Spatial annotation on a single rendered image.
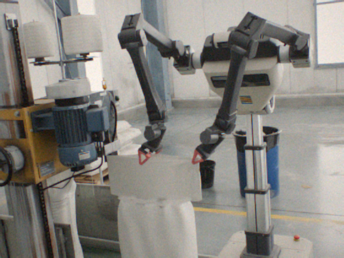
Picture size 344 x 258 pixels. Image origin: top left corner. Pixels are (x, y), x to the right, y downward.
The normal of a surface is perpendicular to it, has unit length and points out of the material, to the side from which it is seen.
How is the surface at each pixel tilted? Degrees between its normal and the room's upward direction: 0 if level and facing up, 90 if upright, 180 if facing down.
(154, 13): 90
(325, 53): 90
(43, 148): 90
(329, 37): 90
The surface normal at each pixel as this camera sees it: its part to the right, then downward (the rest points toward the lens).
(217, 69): -0.35, -0.61
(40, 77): 0.90, 0.00
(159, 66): -0.44, 0.21
